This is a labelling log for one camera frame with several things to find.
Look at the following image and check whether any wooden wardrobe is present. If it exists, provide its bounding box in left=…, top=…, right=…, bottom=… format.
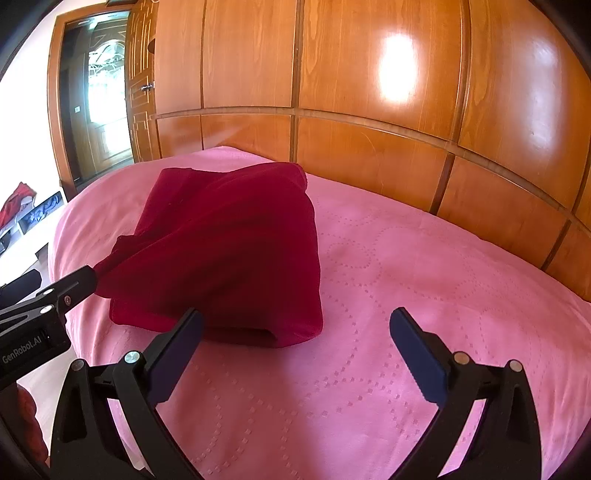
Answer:
left=152, top=0, right=591, bottom=289

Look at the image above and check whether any red cloth on shelf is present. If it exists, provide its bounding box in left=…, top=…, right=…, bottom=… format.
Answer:
left=0, top=181, right=37, bottom=228

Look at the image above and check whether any patterned wooden door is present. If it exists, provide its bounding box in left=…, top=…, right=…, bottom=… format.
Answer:
left=126, top=0, right=160, bottom=163

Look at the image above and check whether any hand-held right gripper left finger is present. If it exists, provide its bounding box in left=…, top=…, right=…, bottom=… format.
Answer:
left=50, top=308, right=204, bottom=480

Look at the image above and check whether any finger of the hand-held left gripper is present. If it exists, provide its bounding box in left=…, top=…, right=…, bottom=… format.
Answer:
left=0, top=270, right=43, bottom=305
left=39, top=265, right=99, bottom=324

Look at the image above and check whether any white box with blue print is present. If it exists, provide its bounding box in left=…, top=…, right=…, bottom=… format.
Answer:
left=18, top=191, right=64, bottom=233

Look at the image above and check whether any person's left hand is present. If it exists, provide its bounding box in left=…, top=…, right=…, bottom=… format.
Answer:
left=0, top=384, right=49, bottom=467

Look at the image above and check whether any dark red cloth garment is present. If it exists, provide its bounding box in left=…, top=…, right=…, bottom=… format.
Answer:
left=92, top=162, right=325, bottom=349

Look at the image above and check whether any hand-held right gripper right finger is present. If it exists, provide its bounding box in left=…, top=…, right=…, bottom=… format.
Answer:
left=389, top=308, right=542, bottom=480

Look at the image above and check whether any pink bedspread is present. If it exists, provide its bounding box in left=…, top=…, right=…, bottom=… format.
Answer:
left=48, top=147, right=585, bottom=480

